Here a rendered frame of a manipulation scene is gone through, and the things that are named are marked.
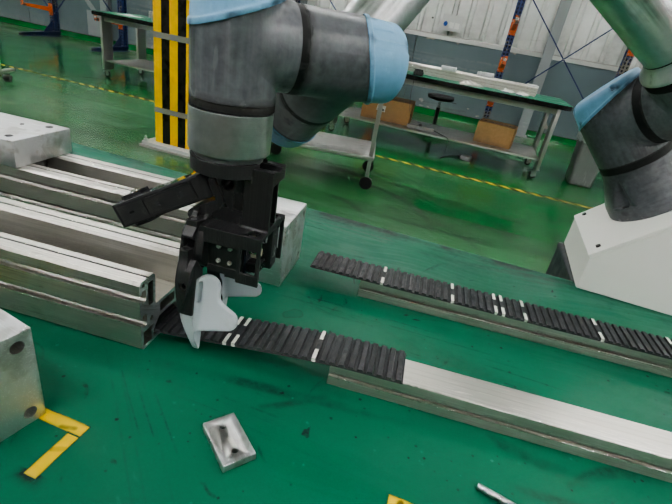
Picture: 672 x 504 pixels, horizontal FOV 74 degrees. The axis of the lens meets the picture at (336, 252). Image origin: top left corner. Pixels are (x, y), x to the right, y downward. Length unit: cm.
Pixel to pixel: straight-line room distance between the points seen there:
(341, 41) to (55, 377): 41
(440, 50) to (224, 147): 770
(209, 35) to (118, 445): 34
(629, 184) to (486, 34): 716
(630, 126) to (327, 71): 59
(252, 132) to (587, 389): 49
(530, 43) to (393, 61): 762
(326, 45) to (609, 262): 64
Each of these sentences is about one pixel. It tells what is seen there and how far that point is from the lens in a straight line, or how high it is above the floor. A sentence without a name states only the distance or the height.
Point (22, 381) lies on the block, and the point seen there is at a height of 83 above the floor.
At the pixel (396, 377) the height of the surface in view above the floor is 82.
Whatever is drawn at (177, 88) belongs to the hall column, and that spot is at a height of 49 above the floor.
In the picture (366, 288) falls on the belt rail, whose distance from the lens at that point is 65.
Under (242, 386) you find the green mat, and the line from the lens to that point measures 49.
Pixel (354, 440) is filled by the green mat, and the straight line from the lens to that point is 46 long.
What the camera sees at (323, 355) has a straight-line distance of 49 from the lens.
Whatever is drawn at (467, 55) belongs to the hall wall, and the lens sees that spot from 801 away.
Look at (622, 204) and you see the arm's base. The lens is 96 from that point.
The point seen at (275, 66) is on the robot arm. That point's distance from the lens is 40.
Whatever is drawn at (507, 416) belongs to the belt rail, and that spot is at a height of 80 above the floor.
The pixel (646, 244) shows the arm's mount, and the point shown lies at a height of 89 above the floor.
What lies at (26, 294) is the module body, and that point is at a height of 81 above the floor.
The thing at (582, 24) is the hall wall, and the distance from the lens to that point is 810.
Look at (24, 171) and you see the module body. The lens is 81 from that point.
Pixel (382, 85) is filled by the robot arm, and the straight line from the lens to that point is 44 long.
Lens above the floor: 112
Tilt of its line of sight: 27 degrees down
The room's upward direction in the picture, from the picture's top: 10 degrees clockwise
